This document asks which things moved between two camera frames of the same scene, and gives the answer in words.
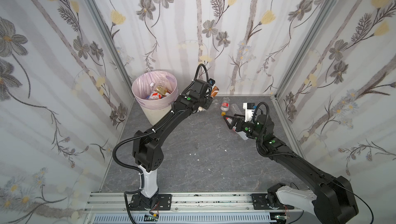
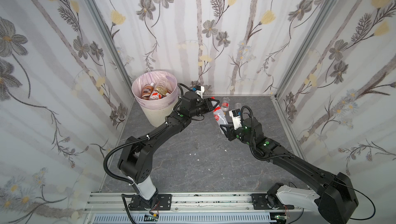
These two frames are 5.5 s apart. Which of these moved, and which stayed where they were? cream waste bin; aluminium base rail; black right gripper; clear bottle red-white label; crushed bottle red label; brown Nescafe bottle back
Moved: black right gripper; brown Nescafe bottle back
Stayed: cream waste bin; clear bottle red-white label; crushed bottle red label; aluminium base rail
